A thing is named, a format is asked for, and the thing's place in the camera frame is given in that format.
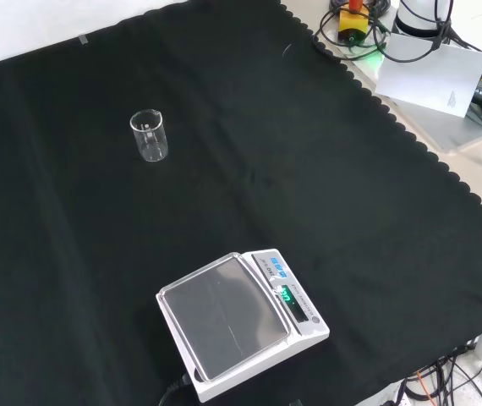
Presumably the clear glass beaker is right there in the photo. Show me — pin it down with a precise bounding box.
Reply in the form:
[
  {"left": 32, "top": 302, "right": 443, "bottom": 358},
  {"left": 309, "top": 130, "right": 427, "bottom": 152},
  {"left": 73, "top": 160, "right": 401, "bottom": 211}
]
[{"left": 129, "top": 108, "right": 169, "bottom": 163}]

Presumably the black bench cloth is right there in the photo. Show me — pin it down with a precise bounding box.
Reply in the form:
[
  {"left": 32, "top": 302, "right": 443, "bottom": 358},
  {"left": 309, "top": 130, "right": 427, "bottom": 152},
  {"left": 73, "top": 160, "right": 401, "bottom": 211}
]
[{"left": 0, "top": 0, "right": 482, "bottom": 406}]

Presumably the white electronic balance steel pan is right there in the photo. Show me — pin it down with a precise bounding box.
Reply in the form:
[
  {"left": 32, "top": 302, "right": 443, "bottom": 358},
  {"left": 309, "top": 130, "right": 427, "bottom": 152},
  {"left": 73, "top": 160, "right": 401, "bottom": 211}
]
[{"left": 155, "top": 248, "right": 331, "bottom": 403}]

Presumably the yellow stop button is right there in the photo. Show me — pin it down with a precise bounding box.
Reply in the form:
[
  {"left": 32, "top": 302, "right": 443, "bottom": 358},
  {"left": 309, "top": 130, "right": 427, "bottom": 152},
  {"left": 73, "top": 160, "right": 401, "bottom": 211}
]
[{"left": 337, "top": 0, "right": 371, "bottom": 46}]

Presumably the pale board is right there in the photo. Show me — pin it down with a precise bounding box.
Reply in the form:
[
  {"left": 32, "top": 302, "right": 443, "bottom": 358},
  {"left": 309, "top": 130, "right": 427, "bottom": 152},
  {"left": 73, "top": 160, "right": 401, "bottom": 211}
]
[{"left": 386, "top": 97, "right": 482, "bottom": 154}]

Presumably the white paper sheet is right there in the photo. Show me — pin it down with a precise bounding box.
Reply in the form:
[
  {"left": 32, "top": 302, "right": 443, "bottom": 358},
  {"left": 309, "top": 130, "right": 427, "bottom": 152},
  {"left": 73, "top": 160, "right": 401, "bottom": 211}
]
[{"left": 375, "top": 32, "right": 482, "bottom": 118}]

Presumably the black balance power cable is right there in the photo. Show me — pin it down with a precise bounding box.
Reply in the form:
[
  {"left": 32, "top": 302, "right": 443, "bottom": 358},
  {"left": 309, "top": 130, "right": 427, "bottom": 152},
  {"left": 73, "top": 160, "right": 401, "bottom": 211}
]
[{"left": 157, "top": 371, "right": 194, "bottom": 406}]

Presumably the orange cable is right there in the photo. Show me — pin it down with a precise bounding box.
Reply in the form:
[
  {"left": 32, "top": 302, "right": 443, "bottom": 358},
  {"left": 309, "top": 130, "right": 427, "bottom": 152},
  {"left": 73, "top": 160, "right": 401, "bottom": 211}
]
[{"left": 415, "top": 370, "right": 433, "bottom": 401}]

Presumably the black cable bundle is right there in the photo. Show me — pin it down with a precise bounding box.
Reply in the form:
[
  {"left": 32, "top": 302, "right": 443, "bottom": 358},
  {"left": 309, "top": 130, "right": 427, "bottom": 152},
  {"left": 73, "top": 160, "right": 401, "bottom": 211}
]
[{"left": 400, "top": 343, "right": 482, "bottom": 406}]

